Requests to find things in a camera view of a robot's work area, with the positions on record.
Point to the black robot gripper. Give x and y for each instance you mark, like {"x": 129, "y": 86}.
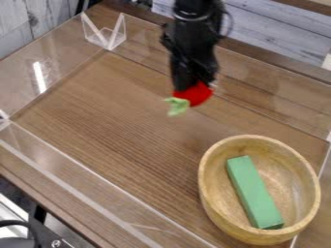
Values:
{"x": 189, "y": 37}

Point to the wooden bowl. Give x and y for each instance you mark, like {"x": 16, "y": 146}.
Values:
{"x": 290, "y": 179}

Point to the black table leg bracket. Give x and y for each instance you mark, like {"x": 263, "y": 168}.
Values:
{"x": 53, "y": 233}

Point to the clear acrylic corner bracket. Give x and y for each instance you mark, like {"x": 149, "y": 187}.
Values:
{"x": 105, "y": 38}

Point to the clear acrylic tray walls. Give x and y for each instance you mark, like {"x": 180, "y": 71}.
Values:
{"x": 91, "y": 147}

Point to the green rectangular block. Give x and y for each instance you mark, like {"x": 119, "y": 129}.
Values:
{"x": 253, "y": 195}

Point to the red plush strawberry toy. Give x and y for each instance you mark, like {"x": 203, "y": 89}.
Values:
{"x": 188, "y": 98}

